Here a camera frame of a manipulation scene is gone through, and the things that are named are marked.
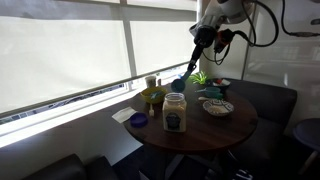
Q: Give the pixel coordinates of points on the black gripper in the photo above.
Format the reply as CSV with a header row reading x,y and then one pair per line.
x,y
205,35

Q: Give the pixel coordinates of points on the dark grey bowl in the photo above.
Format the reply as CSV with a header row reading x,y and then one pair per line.
x,y
211,83

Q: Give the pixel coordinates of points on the small teal bowl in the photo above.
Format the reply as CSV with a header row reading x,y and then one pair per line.
x,y
212,91

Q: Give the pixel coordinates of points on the light wooden spoon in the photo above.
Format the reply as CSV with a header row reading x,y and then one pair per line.
x,y
204,98

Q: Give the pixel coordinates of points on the teal serving spoon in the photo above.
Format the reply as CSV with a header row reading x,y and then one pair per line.
x,y
155,94

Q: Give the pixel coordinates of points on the blue patterned white bowl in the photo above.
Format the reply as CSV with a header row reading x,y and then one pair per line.
x,y
218,108

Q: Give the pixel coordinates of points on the glass jar of sugar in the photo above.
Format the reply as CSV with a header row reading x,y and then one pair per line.
x,y
174,115

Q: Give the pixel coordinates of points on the yellow bowl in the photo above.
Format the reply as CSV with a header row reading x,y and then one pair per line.
x,y
146,96

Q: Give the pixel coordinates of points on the small green plant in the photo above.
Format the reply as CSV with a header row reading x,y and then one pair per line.
x,y
199,78

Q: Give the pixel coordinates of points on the toy milk carton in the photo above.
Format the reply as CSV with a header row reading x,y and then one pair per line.
x,y
223,82

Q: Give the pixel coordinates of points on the narrow white roller blind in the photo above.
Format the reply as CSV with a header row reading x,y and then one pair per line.
x,y
160,40

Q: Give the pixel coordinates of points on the green plastic cylinder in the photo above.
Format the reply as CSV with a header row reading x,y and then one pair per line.
x,y
219,96

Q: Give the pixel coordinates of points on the light wooden fork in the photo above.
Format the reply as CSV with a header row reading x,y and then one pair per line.
x,y
151,111

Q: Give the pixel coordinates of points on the blue jar lid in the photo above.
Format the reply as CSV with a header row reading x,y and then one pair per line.
x,y
138,120

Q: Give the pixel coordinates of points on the frosted glass partition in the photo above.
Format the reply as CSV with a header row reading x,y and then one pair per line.
x,y
283,56

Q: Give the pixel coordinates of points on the white paper napkin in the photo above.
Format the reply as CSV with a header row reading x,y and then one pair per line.
x,y
123,115

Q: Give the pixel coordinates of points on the wide white roller blind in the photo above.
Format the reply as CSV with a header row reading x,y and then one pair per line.
x,y
60,56

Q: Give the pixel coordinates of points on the white window frame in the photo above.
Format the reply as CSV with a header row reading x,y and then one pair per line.
x,y
128,36

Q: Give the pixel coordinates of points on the table pedestal base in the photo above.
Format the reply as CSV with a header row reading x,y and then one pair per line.
x,y
186,165

